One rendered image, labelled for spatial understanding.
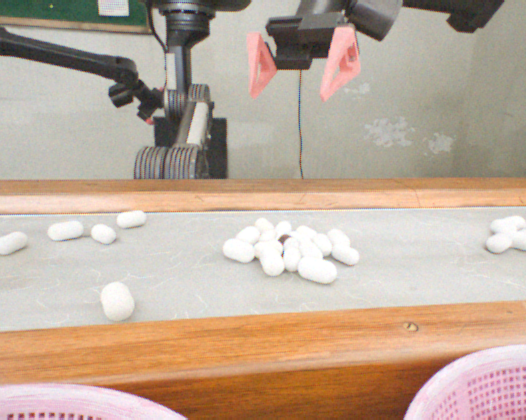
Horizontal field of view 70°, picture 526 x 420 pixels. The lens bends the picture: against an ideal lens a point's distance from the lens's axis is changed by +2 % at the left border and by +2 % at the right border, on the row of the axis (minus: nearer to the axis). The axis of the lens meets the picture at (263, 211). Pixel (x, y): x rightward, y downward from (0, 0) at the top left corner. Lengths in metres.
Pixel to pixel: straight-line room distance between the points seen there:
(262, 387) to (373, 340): 0.07
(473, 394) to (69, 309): 0.29
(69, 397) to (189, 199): 0.38
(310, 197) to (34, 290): 0.38
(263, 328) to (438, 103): 2.76
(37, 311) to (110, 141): 2.18
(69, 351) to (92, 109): 2.29
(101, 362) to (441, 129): 2.86
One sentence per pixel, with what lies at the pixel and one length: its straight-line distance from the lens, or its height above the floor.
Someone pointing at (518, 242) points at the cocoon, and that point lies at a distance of 0.53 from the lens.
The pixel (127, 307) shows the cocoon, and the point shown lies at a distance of 0.30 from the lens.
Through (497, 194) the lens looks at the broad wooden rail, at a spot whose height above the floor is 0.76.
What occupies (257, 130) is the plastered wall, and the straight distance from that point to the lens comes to 2.48.
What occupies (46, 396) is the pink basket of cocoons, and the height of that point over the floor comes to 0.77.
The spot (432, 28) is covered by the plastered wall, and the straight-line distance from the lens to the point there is 2.90.
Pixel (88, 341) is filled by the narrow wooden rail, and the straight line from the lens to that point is 0.26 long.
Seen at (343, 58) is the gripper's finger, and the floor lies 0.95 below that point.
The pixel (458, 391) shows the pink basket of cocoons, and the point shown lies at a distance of 0.25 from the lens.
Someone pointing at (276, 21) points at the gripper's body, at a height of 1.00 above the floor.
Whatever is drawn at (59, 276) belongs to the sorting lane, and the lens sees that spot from 0.40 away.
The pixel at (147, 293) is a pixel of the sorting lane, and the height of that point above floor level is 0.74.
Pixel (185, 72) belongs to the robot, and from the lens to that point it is 1.03.
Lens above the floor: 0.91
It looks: 18 degrees down
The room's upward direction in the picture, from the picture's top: 2 degrees clockwise
